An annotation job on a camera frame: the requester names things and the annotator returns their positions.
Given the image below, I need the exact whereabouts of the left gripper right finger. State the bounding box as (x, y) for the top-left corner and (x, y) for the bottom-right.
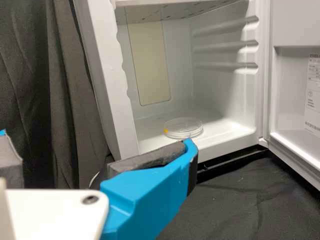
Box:
(99, 137), (200, 240)

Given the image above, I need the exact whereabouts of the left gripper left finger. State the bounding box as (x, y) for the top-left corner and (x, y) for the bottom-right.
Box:
(0, 128), (25, 189)

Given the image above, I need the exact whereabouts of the white incubator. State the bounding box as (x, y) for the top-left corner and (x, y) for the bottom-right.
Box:
(72, 0), (273, 164)

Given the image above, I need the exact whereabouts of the petri dish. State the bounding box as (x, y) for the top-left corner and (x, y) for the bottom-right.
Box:
(162, 117), (205, 140)

